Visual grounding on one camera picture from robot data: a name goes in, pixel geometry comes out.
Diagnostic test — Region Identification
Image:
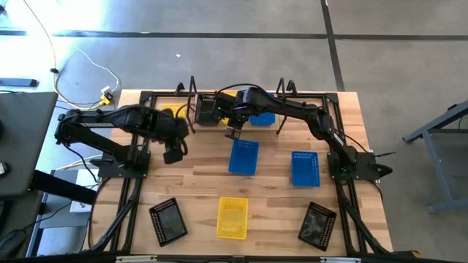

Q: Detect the black plastic basket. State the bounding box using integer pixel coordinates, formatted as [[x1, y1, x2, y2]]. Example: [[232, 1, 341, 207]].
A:
[[148, 197, 189, 248], [193, 93, 223, 127], [297, 201, 338, 252]]

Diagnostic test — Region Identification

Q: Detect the grey desk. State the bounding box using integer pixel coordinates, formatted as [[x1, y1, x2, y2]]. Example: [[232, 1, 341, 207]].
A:
[[0, 91, 59, 198]]

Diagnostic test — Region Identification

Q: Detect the black flat bar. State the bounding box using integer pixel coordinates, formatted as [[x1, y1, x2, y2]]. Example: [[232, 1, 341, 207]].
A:
[[0, 77, 39, 88]]

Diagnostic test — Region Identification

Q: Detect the black desk foot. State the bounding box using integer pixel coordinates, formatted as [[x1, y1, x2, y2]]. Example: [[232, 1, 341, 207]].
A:
[[29, 169, 98, 205]]

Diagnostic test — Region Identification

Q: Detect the silver frame bracket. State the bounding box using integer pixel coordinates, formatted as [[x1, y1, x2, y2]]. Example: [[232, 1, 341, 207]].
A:
[[116, 255, 158, 262], [320, 256, 361, 263]]

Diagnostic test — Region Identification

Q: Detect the white floor cable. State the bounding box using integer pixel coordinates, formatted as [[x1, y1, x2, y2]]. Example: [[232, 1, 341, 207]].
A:
[[75, 46, 121, 94]]

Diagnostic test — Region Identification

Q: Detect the white box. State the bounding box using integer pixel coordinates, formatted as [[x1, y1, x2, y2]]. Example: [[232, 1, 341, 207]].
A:
[[69, 169, 99, 213]]

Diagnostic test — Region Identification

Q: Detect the yellow floor cable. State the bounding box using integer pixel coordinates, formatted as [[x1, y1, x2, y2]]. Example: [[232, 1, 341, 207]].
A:
[[54, 155, 103, 172]]

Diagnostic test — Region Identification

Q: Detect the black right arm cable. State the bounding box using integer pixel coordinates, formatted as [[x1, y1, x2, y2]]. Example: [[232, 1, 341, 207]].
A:
[[218, 83, 268, 96]]

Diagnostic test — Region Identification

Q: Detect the blue plastic basket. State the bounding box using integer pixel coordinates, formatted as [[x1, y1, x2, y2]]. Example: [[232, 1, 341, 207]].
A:
[[291, 150, 321, 188], [228, 139, 260, 177], [249, 93, 276, 127]]

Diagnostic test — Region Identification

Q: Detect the thin tan floor cable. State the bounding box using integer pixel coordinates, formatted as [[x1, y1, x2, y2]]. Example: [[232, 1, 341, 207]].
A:
[[21, 0, 107, 110]]

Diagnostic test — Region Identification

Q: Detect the black aluminium table frame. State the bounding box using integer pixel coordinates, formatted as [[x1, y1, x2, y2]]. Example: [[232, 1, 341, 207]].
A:
[[83, 90, 421, 263]]

